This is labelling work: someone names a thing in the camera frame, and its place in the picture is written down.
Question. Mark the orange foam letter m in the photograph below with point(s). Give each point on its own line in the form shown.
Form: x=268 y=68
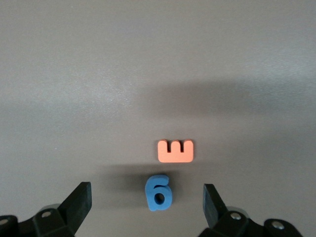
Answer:
x=175 y=155

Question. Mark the blue foam letter g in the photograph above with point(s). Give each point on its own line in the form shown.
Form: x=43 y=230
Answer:
x=154 y=197

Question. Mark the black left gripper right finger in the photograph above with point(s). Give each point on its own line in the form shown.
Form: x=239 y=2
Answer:
x=213 y=209

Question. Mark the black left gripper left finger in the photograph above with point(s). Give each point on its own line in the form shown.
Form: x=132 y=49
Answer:
x=74 y=209

